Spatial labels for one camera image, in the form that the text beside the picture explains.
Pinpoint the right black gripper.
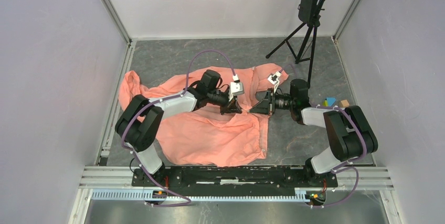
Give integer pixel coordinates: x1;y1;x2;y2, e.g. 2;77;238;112
249;88;295;116

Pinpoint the salmon pink jacket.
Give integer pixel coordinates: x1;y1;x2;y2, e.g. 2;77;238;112
118;63;289;167

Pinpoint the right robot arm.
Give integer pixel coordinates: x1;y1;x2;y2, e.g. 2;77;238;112
249;79;378;186

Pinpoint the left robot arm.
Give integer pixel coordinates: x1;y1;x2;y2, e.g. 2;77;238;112
114;70;244;186

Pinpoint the blue toy block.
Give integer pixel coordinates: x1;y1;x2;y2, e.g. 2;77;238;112
325;97;336;106

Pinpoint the black music stand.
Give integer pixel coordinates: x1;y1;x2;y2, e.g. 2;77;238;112
266;0;326;84

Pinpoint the tan wooden block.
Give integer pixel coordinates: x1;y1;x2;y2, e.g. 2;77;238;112
339;100;350;108

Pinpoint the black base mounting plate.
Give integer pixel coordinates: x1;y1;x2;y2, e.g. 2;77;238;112
132;165;338;197

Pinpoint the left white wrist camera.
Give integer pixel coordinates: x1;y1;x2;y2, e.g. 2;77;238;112
229;74;244;101

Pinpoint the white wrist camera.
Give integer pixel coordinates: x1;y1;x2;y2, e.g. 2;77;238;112
267;71;281;93
229;74;244;101

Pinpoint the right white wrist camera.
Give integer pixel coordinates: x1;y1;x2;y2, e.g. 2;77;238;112
267;71;281;93

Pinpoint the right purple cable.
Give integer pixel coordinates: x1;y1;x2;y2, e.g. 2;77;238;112
280;64;368;209

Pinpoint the purple cable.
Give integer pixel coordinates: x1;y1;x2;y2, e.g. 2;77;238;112
120;49;240;208
280;64;368;209

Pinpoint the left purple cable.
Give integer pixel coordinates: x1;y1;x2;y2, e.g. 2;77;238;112
120;49;240;208

